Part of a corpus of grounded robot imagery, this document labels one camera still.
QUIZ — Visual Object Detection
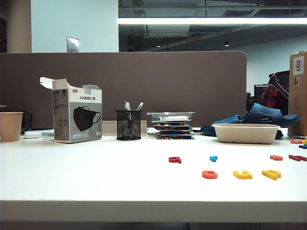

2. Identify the orange letter c magnet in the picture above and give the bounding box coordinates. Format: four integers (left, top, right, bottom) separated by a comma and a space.
201, 170, 219, 180

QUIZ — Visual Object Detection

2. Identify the yellow letter u magnet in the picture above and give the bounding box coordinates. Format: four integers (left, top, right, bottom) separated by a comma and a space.
233, 170, 254, 181

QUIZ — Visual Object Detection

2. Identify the yellow letter p magnet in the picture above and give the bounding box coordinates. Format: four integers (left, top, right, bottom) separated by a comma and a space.
261, 169, 282, 181

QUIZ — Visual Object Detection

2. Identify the flat magnet letter pack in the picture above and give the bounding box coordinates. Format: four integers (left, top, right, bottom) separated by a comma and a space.
153, 122, 192, 128
155, 134, 196, 140
155, 129, 194, 136

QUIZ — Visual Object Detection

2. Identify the brown paper cup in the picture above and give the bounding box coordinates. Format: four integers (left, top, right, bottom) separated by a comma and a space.
0, 111, 24, 143

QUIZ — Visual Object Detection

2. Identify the dark red letter h magnet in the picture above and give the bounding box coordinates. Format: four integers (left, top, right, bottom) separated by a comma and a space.
288, 154, 307, 162

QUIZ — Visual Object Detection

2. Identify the clear plastic package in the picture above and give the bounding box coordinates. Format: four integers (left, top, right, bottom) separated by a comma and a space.
146, 111, 196, 124

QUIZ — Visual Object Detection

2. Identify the black white pen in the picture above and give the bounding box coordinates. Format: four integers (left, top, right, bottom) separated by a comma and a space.
123, 101, 133, 128
129, 101, 145, 128

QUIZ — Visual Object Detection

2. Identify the black mesh pen holder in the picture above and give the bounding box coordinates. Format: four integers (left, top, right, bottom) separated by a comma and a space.
115, 109, 142, 141

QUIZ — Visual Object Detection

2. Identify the brown desk partition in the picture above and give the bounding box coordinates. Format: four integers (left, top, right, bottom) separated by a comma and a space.
0, 50, 248, 129

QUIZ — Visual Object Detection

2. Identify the grey face mask box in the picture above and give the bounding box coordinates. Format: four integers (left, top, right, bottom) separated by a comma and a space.
39, 76, 103, 144

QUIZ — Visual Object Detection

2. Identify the beige pulp tray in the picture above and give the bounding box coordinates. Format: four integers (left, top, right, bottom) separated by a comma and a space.
212, 123, 282, 145

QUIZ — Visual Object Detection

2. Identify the black monitor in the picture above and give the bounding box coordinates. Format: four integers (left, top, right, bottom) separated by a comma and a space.
253, 84, 269, 107

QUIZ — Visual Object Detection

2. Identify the red plaid garment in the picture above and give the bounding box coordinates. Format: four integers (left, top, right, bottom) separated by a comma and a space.
260, 83, 290, 115

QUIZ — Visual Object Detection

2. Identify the white earbud case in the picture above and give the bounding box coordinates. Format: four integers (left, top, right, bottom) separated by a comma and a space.
24, 131, 43, 139

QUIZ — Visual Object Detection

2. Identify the black office chair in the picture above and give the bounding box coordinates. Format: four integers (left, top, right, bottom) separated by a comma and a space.
268, 69, 291, 115

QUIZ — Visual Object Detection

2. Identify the brown cardboard box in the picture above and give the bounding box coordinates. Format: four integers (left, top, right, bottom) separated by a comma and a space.
287, 50, 307, 138

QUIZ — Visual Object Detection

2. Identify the silver wall plate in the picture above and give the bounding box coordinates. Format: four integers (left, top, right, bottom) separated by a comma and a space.
66, 36, 80, 53

